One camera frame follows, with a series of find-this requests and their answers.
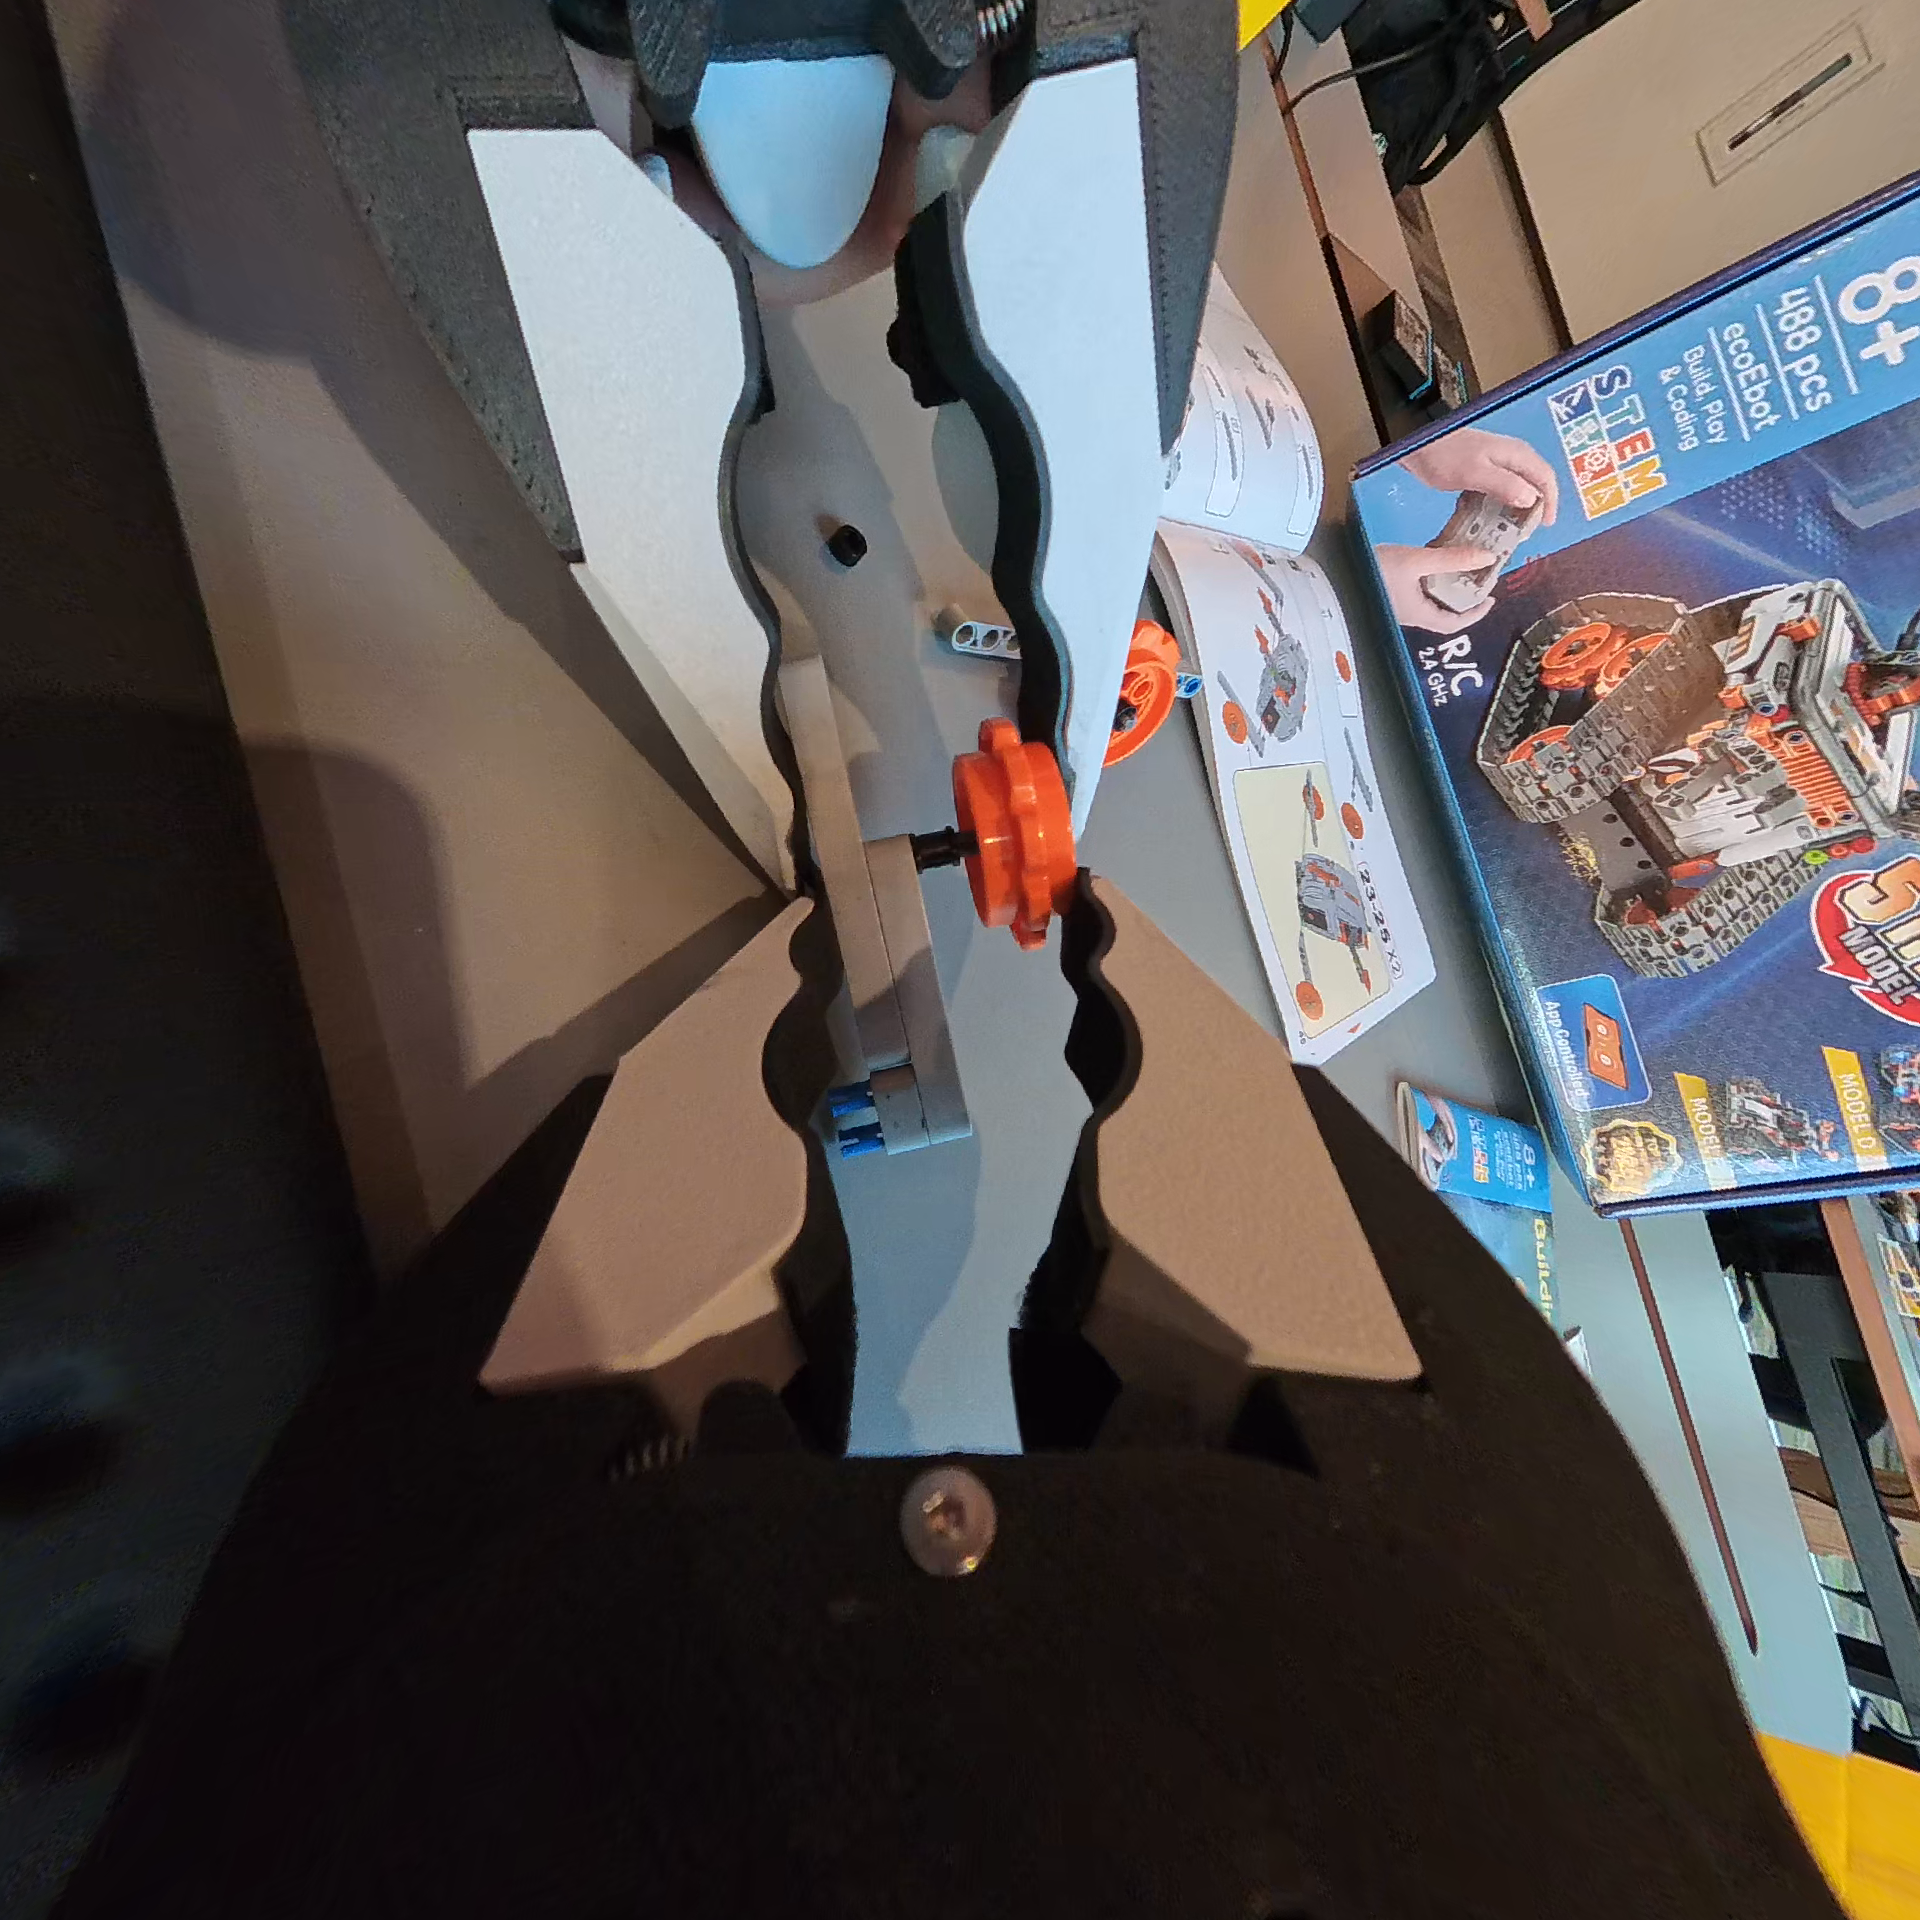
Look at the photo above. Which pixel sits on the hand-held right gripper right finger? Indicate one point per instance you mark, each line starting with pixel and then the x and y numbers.
pixel 1230 1244

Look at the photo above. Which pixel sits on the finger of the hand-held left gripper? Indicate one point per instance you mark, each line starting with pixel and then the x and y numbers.
pixel 617 346
pixel 1066 300

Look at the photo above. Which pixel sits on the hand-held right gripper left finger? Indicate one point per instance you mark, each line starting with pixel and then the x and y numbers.
pixel 645 1230

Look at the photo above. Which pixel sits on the grey beam assembly orange gear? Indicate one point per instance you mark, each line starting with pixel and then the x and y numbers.
pixel 885 930

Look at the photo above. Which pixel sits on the small blue booklet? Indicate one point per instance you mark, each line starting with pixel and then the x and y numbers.
pixel 1478 1154

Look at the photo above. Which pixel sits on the small black peg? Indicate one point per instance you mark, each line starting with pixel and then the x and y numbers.
pixel 852 543

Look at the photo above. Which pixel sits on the small grey holed beam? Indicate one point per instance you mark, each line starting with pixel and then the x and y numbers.
pixel 980 634

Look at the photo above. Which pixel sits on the small black box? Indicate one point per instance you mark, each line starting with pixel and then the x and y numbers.
pixel 1412 342

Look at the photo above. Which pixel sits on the orange toy wheel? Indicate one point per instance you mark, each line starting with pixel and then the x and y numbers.
pixel 1149 692

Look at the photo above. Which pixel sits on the open white instruction booklet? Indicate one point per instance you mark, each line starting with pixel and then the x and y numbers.
pixel 1306 839

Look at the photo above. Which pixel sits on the dark brown rod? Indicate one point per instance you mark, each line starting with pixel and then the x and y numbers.
pixel 1690 1425

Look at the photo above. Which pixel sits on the beige cabinet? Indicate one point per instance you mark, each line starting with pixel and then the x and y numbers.
pixel 1652 181

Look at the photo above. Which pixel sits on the black metal rack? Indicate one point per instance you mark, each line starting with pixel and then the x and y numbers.
pixel 1846 1425

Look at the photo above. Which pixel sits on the blue toy kit box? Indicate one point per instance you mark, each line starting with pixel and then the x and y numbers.
pixel 1652 676

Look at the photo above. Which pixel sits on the yellow plastic bin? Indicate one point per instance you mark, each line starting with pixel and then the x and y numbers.
pixel 1846 1845

